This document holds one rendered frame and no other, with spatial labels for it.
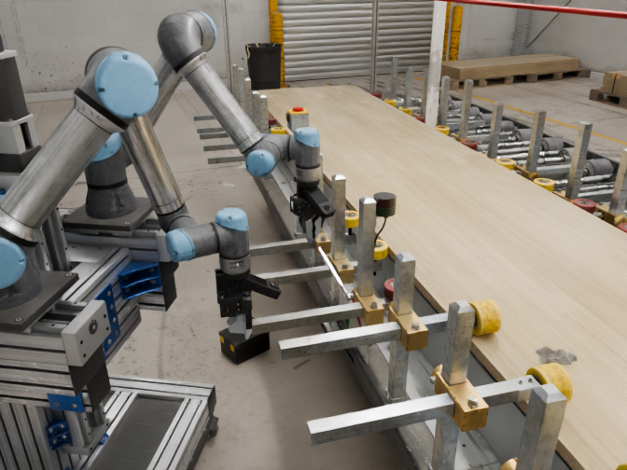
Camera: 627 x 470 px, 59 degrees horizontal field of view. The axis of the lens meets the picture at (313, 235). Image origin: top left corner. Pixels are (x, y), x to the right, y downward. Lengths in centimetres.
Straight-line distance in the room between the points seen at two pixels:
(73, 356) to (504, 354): 96
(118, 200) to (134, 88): 67
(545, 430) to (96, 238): 135
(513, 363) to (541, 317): 22
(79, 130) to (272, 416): 163
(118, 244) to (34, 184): 65
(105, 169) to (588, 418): 136
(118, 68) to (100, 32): 806
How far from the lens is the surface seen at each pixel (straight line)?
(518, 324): 148
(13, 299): 137
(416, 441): 140
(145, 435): 218
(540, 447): 93
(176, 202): 138
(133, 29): 919
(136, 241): 174
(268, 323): 148
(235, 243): 132
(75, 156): 116
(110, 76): 111
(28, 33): 921
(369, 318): 152
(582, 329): 151
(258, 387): 261
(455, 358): 110
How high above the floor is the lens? 169
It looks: 25 degrees down
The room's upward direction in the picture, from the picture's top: 1 degrees counter-clockwise
